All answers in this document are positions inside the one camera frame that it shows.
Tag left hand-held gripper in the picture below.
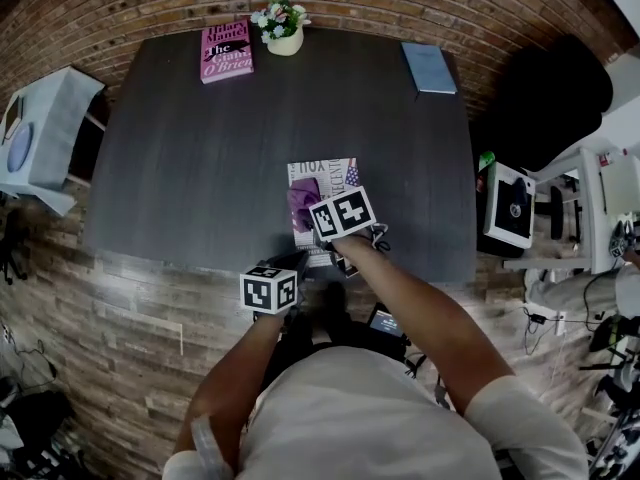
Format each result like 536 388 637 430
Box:
239 250 310 317

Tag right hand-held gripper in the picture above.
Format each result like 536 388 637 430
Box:
297 185 377 243

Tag purple cloth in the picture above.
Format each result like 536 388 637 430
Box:
287 176 324 234

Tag white printed flag book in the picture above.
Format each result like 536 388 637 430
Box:
286 156 360 269

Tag person's right forearm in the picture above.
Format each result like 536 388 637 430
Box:
332 232 516 409

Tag person's left forearm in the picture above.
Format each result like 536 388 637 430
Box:
172 310 296 469

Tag pink book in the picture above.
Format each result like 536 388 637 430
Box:
199 19 255 85

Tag person's black shoe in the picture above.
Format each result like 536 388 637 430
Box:
319 280 349 322

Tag person's black trousers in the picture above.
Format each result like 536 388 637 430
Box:
264 282 416 369

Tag black device with screen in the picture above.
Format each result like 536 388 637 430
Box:
367 301 407 340

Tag person's white shirt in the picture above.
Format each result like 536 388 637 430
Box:
162 345 591 480

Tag potted white flower plant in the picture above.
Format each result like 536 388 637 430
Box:
249 0 312 58

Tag blue notebook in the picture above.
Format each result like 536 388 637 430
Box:
400 41 459 96

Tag white box with black print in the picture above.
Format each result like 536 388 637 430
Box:
481 161 537 250

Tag black office chair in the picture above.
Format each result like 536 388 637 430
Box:
469 32 615 174

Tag white desk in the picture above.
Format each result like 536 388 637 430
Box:
502 146 640 275

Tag black equipment stand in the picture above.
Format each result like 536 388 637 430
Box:
0 192 29 284

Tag blue round plate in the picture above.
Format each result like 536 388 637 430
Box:
5 121 36 174

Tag brown tablet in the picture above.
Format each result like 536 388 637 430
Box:
2 95 25 139

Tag white open box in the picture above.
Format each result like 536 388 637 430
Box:
597 152 640 219

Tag black round device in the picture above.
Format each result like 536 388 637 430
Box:
588 312 640 354

